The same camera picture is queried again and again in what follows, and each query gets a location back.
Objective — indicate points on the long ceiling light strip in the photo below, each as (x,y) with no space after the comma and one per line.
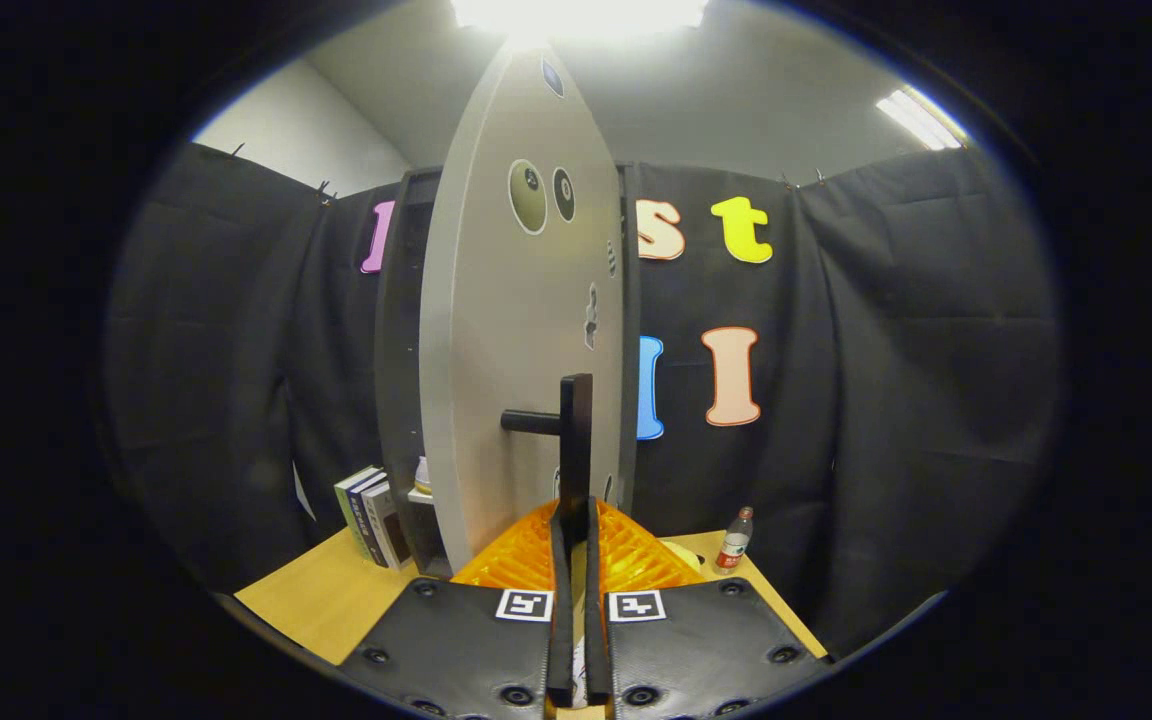
(921,118)

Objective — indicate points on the white cabinet shelf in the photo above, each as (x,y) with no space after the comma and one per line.
(420,495)

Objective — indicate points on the dark grey shoe cabinet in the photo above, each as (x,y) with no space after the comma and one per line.
(396,400)

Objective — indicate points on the large ceiling light panel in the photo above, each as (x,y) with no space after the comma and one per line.
(576,12)

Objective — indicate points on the dark blue spine book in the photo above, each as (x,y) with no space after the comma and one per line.
(371,520)

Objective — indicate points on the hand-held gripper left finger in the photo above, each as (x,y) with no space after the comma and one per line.
(562,600)

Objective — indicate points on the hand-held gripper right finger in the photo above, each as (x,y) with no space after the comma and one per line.
(596,600)

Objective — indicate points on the yellow plush toy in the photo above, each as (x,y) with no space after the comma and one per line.
(681,553)

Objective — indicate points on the black backdrop cloth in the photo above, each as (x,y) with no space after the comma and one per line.
(936,350)

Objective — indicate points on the beige shoe cabinet door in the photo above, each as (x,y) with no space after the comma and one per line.
(496,350)

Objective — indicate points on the green spine book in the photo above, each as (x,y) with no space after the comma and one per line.
(356,510)

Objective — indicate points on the clear plastic bottle red label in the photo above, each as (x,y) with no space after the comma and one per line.
(733,542)

